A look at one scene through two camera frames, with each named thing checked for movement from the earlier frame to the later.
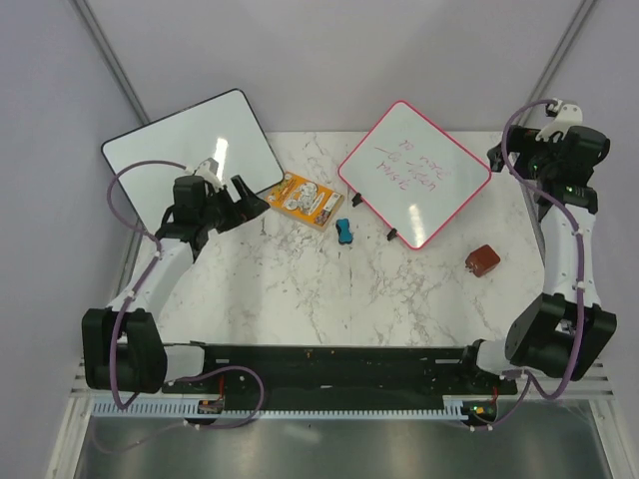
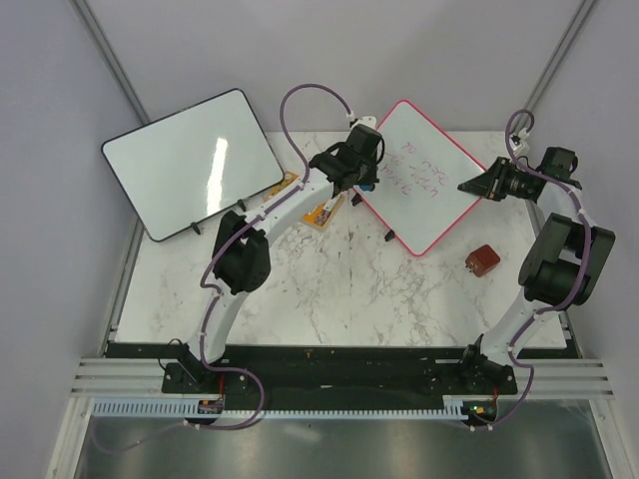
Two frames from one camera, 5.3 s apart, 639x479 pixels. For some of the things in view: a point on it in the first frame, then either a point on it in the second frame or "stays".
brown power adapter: x=482 y=260 stays
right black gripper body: x=519 y=142 to x=506 y=183
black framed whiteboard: x=224 y=129 stays
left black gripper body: x=219 y=211 to x=368 y=172
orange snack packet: x=308 y=202 stays
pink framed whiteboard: x=412 y=174 stays
